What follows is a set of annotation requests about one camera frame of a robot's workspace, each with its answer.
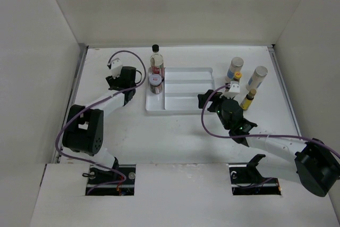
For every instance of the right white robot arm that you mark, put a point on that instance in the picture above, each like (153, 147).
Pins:
(306, 161)

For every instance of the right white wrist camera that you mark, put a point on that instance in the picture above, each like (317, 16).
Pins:
(232, 89)

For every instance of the small yellow label bottle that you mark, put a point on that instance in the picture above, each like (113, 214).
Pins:
(247, 101)

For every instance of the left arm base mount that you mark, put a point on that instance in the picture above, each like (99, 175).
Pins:
(106, 183)

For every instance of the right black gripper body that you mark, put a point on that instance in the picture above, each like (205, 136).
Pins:
(219, 110)

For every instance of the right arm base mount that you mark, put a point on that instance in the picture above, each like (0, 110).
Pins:
(246, 180)

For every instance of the spice jar dark contents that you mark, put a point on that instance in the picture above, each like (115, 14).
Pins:
(155, 83)

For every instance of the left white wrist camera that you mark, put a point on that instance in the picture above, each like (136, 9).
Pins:
(115, 66)

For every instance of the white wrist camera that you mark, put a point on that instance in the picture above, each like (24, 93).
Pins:
(232, 89)
(115, 66)

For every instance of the white shaker blue label right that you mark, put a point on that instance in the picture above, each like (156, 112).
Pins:
(257, 78)

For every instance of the white shaker blue label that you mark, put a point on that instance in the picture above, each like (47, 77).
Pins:
(235, 66)
(257, 78)

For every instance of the white shaker blue label left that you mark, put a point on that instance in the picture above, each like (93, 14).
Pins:
(235, 66)

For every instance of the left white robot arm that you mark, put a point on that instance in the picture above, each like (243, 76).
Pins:
(85, 135)

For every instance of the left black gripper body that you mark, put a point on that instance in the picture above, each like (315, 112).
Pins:
(113, 82)

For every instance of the white divided organizer tray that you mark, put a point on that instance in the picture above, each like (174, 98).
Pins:
(178, 93)

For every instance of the green bottle yellow cap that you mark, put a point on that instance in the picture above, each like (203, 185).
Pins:
(237, 76)

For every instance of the dark sauce bottle black cap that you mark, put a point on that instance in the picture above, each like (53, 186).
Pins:
(157, 62)

